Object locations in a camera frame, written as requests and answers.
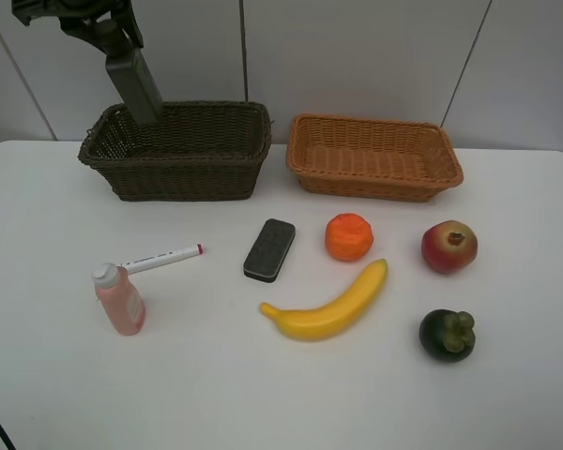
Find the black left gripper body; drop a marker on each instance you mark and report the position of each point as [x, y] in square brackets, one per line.
[27, 10]

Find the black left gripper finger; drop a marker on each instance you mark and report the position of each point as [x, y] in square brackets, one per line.
[107, 35]
[133, 21]

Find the black pump bottle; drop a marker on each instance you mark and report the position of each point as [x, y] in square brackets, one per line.
[135, 85]

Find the white marker pen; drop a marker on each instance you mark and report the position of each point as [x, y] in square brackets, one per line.
[159, 260]

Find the pink bottle white cap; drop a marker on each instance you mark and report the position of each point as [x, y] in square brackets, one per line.
[121, 301]

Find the black felt board eraser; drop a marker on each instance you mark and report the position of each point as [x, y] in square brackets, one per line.
[268, 252]

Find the orange fruit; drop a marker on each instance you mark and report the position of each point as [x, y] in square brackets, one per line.
[348, 237]

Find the yellow banana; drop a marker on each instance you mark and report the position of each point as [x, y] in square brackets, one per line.
[336, 316]

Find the red pomegranate fruit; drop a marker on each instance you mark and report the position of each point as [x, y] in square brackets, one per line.
[449, 247]

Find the dark mangosteen fruit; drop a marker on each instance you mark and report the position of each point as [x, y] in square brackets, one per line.
[447, 336]

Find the dark brown wicker basket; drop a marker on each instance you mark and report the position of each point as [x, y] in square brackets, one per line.
[199, 151]

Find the light orange wicker basket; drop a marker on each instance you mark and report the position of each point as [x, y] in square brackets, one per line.
[378, 159]

